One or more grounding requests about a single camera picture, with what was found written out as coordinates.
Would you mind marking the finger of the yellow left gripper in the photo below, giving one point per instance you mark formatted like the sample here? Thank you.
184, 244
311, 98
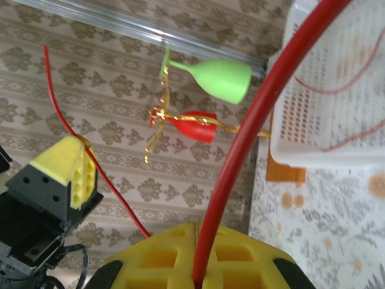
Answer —
51, 168
91, 180

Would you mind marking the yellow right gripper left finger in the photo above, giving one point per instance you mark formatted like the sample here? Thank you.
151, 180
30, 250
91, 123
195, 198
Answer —
156, 259

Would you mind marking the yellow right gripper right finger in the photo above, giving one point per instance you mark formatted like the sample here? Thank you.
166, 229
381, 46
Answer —
255, 265

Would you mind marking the gold ribbon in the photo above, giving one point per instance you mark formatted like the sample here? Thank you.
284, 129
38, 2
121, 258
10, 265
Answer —
162, 116

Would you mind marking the red plastic goblet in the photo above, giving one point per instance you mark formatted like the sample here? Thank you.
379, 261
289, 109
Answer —
195, 126

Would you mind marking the green plastic goblet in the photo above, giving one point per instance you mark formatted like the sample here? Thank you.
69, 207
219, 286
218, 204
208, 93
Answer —
222, 78

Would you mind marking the white plastic basket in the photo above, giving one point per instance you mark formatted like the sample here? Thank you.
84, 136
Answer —
346, 120

